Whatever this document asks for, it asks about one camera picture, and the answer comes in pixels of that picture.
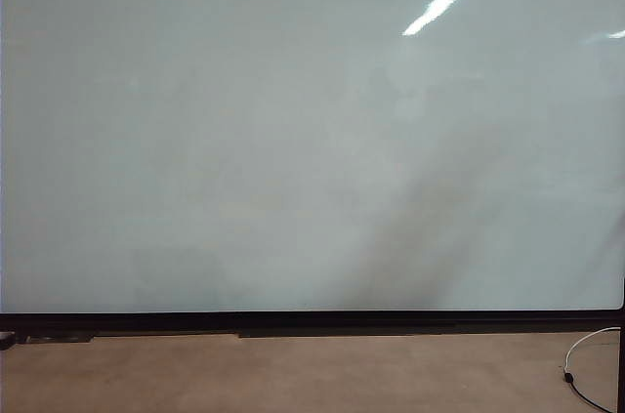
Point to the small black box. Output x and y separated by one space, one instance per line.
6 340

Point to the long black pen tray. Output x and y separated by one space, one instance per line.
371 333

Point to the black whiteboard stand post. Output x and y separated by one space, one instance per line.
623 364

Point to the short black tray piece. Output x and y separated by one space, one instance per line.
63 338

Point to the large whiteboard with black frame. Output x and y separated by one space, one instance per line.
244 139

